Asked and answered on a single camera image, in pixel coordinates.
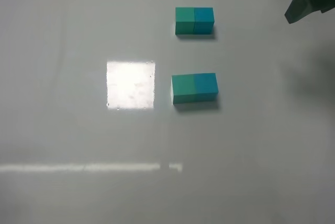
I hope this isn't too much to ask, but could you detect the blue template cube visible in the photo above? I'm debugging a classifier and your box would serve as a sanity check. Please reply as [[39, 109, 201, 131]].
[[194, 7, 215, 35]]

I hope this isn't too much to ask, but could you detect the green template cube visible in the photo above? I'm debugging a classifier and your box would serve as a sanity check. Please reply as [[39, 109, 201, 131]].
[[175, 7, 195, 35]]

